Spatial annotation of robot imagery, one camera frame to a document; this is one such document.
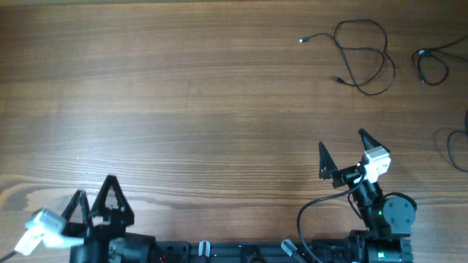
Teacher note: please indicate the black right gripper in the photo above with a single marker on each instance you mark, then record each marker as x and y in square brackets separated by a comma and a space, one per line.
[348, 175]

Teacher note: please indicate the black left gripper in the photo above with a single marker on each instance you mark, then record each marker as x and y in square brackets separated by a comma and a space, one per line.
[119, 219]

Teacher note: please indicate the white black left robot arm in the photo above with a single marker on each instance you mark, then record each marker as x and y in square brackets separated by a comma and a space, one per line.
[126, 249]

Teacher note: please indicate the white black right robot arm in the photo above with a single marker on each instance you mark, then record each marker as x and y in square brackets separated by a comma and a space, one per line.
[388, 217]

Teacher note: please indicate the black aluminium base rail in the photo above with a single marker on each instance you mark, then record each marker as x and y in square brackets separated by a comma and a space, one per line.
[208, 252]

